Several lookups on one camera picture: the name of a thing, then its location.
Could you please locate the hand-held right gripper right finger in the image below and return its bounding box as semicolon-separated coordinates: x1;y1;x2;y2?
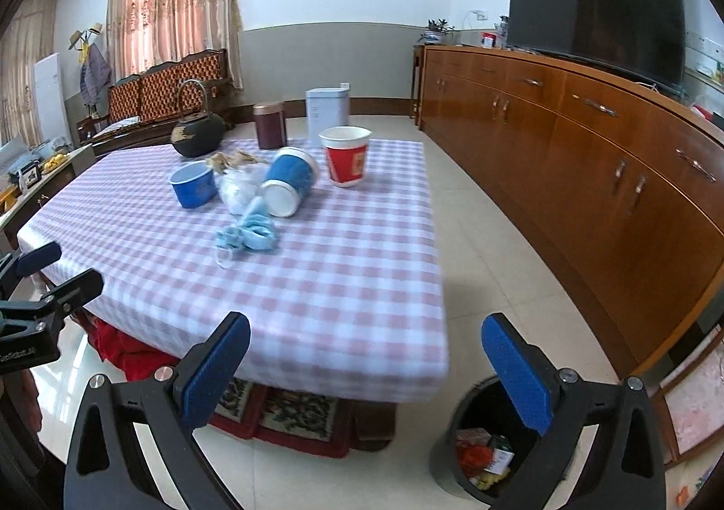
481;312;668;510

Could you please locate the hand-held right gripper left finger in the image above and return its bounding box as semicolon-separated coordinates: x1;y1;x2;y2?
63;311;252;510

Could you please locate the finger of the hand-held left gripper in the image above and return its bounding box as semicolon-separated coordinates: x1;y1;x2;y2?
0;240;63;291
41;268;106;325

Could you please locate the red and white box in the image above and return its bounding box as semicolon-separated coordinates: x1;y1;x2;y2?
455;427;493;448

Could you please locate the green and white box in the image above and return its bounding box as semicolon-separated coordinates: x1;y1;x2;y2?
487;434;517;476

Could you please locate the red plastic bag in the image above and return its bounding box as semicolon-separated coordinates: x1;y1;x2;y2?
457;445;494;470

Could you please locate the black plastic bucket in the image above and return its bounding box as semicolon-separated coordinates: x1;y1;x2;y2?
429;374;567;505

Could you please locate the blue face mask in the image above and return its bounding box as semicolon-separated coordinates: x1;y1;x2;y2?
214;196;281;269

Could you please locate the small blue paper cup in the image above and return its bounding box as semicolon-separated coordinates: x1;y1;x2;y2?
168;160;219;209

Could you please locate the clear plastic bag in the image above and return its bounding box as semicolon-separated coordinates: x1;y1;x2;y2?
218;164;272;215

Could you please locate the tan paper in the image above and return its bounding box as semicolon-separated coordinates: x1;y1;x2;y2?
205;148;268;174

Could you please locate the tall blue paper cup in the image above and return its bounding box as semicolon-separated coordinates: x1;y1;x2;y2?
260;147;320;218

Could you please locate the red paper cup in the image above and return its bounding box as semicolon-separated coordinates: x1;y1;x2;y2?
318;126;372;188

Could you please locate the person's left hand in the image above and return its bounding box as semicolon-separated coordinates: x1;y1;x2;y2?
0;368;43;466

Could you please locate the pale side cabinet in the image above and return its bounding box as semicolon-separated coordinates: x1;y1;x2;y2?
0;145;96;251

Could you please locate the red cloth bundle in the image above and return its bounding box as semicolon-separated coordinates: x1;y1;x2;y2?
85;315;185;383

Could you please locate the red patterned rug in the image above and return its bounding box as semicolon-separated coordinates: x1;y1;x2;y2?
209;374;354;460

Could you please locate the purple checked tablecloth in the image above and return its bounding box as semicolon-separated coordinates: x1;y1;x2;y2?
17;138;452;392

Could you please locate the carved wooden side stand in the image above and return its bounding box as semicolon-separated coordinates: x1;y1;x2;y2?
625;318;724;468

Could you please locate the white standing air conditioner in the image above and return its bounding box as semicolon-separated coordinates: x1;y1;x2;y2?
34;53;71;149

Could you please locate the pink floral board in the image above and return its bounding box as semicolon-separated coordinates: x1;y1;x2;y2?
664;340;724;454

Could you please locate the black cast iron teapot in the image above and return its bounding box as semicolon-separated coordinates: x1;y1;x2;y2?
171;79;226;157

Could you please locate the beige patterned curtain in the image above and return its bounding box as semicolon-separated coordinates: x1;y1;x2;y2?
0;0;57;149
106;0;244;92

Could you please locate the coat rack with clothes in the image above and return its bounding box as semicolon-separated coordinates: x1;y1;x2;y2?
68;22;114;109

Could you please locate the wooden bench with cushions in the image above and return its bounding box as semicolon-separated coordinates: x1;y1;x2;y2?
76;49;235;157

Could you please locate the long wooden sideboard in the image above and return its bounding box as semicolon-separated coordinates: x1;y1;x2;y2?
419;43;724;381

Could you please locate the brown round canister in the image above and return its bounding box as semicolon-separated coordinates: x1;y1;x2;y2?
252;101;288;150

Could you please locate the white tin canister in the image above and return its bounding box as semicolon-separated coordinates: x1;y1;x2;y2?
305;84;352;147

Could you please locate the dark wooden plant stand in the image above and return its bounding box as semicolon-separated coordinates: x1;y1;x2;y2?
412;45;425;126

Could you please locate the small potted plant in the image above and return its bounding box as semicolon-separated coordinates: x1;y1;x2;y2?
419;18;456;46

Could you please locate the black flat television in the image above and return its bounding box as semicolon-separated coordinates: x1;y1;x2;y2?
506;0;688;89

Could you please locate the small picture frame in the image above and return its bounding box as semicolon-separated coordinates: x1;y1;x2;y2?
17;159;43;188

